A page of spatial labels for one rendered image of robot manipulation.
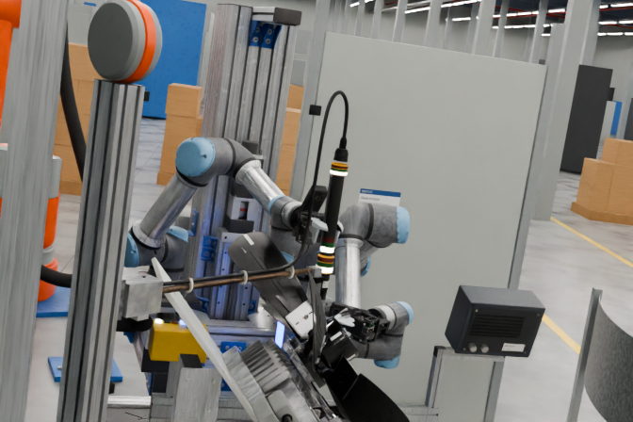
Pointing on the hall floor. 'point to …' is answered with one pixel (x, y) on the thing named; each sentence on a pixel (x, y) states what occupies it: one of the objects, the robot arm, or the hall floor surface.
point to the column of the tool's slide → (100, 250)
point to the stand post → (179, 372)
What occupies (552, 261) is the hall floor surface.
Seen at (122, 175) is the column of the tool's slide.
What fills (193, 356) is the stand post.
